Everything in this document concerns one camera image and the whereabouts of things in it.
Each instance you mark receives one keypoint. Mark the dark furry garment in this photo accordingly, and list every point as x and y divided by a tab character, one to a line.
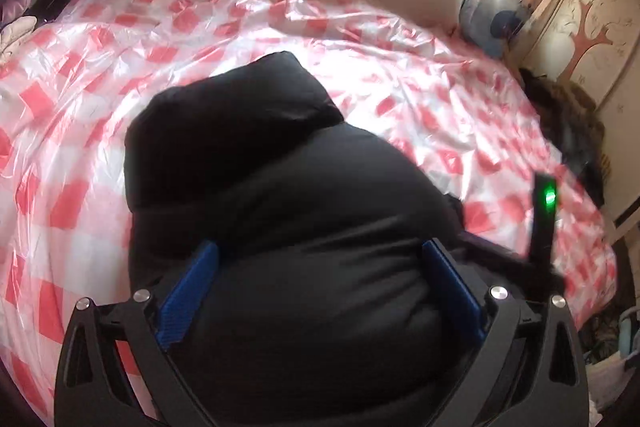
567	122

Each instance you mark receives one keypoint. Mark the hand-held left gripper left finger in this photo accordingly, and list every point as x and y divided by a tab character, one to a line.
190	292

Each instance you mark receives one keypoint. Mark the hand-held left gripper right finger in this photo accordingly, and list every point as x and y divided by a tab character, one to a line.
455	287

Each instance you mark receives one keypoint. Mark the purple white clothes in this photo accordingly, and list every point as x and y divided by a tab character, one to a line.
17	7

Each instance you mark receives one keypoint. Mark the light blue object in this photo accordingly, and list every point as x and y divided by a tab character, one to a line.
627	332

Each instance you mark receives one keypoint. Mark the red white checkered plastic sheet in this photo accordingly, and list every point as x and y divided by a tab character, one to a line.
100	107

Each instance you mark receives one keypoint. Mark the black puffer jacket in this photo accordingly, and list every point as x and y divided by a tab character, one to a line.
300	207

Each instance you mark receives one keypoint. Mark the blue patterned pillow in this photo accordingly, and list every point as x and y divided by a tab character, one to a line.
492	14

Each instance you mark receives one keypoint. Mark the wardrobe with tree decal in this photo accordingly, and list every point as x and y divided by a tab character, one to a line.
590	32

